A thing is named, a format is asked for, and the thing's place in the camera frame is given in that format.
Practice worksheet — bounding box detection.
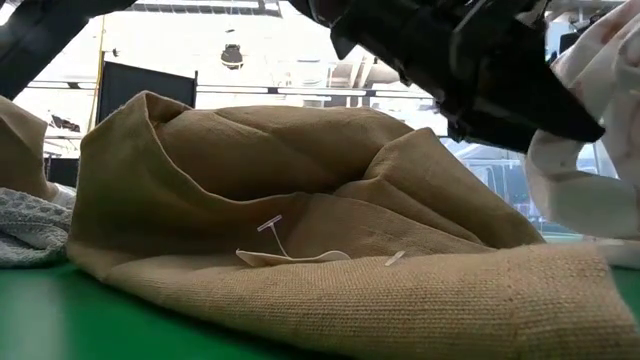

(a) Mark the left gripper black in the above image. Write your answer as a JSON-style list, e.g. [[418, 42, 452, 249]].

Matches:
[[289, 0, 606, 154]]

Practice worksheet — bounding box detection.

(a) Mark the white red-striped towel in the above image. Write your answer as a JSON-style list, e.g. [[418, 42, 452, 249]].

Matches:
[[524, 0, 640, 241]]

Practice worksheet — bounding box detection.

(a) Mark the light grey waffle towel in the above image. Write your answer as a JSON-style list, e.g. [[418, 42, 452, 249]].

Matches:
[[0, 185, 75, 270]]

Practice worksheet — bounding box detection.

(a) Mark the long horizontal light bar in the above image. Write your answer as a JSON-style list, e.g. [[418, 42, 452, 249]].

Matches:
[[27, 79, 436, 99]]

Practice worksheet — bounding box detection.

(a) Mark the black dome ceiling lamp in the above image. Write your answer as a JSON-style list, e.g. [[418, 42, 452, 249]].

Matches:
[[220, 43, 245, 71]]

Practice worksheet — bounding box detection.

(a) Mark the low black partition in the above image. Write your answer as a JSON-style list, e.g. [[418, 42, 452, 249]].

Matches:
[[43, 156, 81, 189]]

